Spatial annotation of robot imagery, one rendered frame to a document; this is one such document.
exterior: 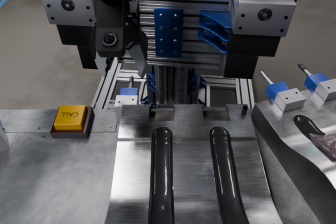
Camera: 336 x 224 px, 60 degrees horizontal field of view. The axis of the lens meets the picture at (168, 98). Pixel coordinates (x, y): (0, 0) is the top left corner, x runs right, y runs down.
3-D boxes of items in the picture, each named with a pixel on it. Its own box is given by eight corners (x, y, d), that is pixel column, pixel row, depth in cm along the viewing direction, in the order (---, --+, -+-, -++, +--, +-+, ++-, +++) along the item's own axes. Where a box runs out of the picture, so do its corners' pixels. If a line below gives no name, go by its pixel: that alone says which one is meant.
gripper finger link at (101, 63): (109, 63, 65) (117, 29, 59) (105, 81, 61) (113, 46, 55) (95, 59, 65) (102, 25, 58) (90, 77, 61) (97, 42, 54)
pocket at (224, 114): (200, 115, 63) (201, 103, 60) (224, 115, 63) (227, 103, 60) (202, 132, 60) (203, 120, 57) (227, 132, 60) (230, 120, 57)
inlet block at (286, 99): (250, 82, 74) (255, 66, 70) (268, 78, 75) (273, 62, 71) (279, 120, 65) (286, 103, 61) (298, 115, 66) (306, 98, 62)
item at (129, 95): (123, 84, 78) (121, 68, 74) (142, 84, 78) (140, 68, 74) (117, 122, 69) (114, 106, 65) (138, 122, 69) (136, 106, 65)
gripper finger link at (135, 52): (156, 60, 65) (141, 25, 58) (155, 78, 60) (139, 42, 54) (143, 63, 65) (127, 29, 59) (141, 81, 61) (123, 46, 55)
